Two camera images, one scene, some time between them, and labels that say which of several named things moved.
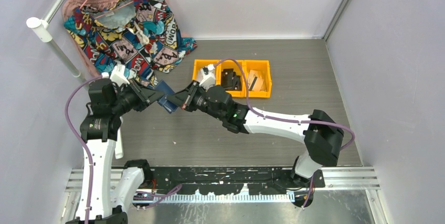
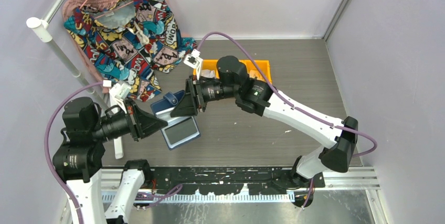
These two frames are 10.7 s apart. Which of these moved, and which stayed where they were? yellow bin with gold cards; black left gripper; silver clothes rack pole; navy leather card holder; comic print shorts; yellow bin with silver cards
Moved: black left gripper; navy leather card holder
Stayed: silver clothes rack pole; comic print shorts; yellow bin with gold cards; yellow bin with silver cards
